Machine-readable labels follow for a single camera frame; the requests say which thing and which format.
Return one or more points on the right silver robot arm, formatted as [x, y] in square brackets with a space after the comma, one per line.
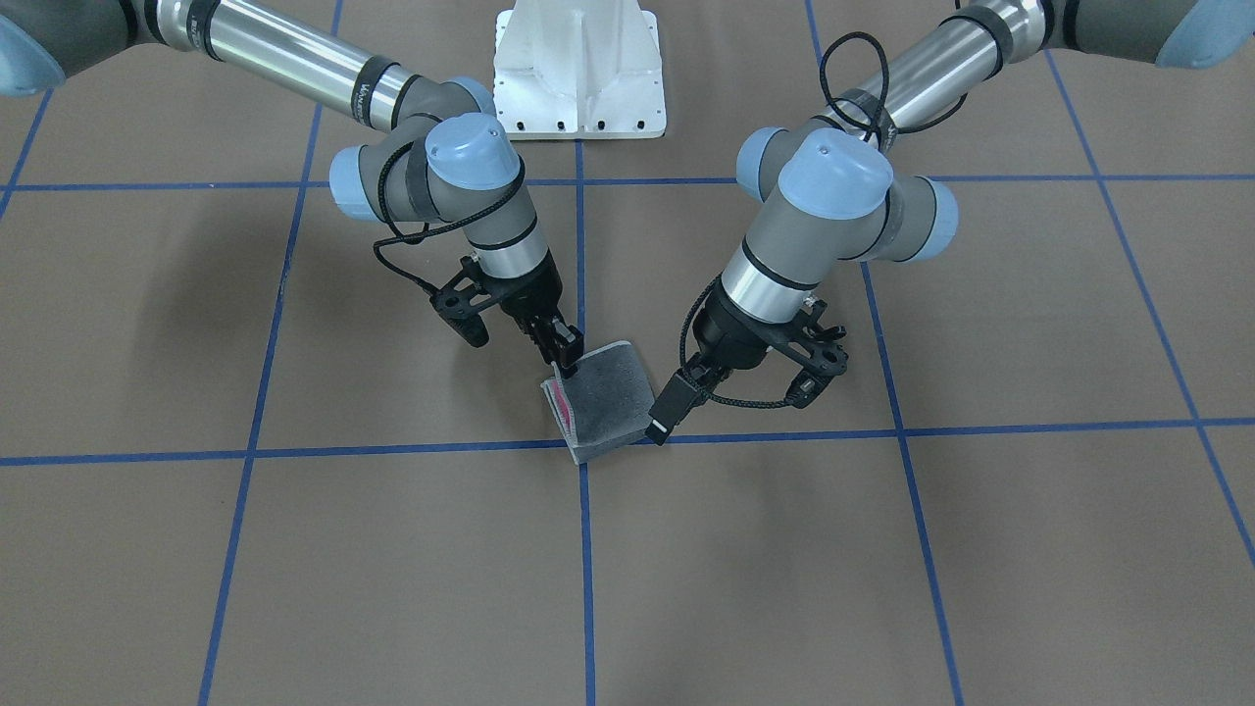
[445, 163]

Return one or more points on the white pedestal column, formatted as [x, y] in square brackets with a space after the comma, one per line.
[579, 70]

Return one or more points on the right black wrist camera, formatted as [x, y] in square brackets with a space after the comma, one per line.
[461, 301]

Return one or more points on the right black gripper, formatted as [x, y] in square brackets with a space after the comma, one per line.
[527, 301]

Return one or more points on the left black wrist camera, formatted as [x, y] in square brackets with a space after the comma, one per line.
[817, 350]

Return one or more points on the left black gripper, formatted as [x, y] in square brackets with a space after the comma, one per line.
[732, 338]

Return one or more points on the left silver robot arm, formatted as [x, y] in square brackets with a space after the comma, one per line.
[829, 194]

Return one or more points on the pink towel grey back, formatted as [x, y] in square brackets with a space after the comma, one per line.
[604, 405]

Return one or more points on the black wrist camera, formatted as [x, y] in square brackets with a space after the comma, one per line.
[817, 350]
[461, 301]

